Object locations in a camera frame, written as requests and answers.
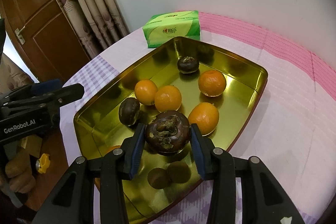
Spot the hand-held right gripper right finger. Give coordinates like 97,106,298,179
189,123,306,224

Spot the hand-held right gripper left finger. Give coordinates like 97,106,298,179
31,123,147,224

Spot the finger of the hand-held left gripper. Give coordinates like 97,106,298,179
0,83,85,115
0,79,63,106

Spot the dark brown water chestnut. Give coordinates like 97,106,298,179
177,56,199,74
119,97,140,126
145,110,190,156

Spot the orange mandarin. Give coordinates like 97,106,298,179
187,102,219,135
134,79,159,106
198,70,227,97
154,85,182,112

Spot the gold metal tin box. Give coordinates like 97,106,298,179
73,36,269,224

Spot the person's left hand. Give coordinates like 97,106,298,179
5,151,36,193

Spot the yellow plastic knob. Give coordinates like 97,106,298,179
36,153,50,174

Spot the brown wooden door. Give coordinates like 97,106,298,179
0,0,92,83

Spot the pink and purple checked blanket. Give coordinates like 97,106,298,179
60,11,336,224

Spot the beige patterned curtain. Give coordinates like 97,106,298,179
42,0,130,60

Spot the green tissue pack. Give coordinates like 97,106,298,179
142,10,201,49

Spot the metal door handle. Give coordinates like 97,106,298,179
15,26,26,43

